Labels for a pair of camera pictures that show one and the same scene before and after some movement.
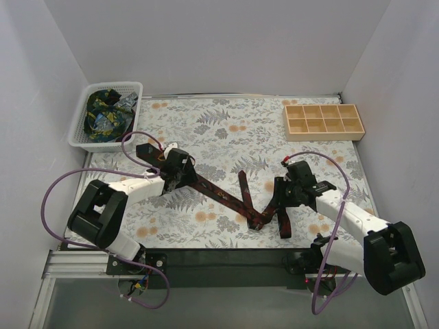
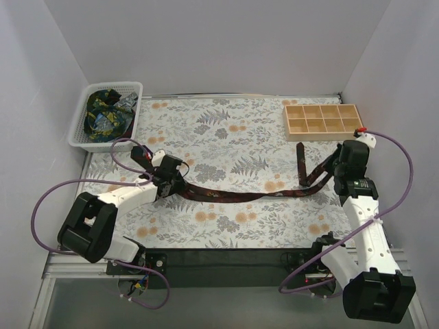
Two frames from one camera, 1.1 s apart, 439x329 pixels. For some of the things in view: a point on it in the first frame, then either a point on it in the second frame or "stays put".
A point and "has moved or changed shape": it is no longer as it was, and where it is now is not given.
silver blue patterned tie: [119, 114] stays put
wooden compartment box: [322, 123] stays put
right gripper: [280, 193] to [335, 162]
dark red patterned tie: [245, 210] has moved or changed shape
